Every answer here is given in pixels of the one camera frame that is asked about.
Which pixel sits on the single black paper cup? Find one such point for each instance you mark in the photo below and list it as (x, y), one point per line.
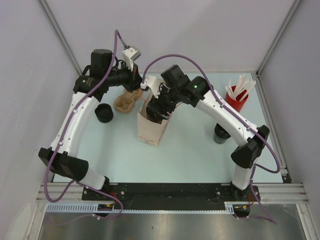
(153, 116)

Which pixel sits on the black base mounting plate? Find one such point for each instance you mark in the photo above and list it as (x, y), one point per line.
(180, 196)

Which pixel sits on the black cup stack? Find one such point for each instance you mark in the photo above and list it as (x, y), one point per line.
(220, 135)

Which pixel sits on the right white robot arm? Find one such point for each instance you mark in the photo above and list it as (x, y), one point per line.
(250, 138)

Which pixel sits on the white wrapped straws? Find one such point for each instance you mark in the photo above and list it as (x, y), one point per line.
(243, 83)

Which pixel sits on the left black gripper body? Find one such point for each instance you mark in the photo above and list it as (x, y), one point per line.
(123, 76)

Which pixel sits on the red straw holder cup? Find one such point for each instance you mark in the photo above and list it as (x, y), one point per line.
(237, 102)

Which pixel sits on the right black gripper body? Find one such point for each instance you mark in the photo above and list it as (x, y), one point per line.
(167, 99)

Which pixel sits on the stacked brown pulp carriers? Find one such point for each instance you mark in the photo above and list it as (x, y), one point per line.
(125, 102)

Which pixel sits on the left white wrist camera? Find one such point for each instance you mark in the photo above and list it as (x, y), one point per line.
(129, 55)

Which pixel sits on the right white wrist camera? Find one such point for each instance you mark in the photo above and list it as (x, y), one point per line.
(153, 83)

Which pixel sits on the black lid stack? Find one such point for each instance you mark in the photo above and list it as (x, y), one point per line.
(104, 113)

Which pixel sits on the beige paper takeout bag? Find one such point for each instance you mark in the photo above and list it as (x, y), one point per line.
(148, 131)

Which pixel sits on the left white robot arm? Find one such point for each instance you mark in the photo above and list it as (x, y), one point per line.
(88, 92)

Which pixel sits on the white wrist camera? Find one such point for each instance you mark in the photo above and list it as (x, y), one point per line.
(129, 55)
(153, 83)

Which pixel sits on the white slotted cable duct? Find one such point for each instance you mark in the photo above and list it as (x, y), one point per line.
(102, 209)

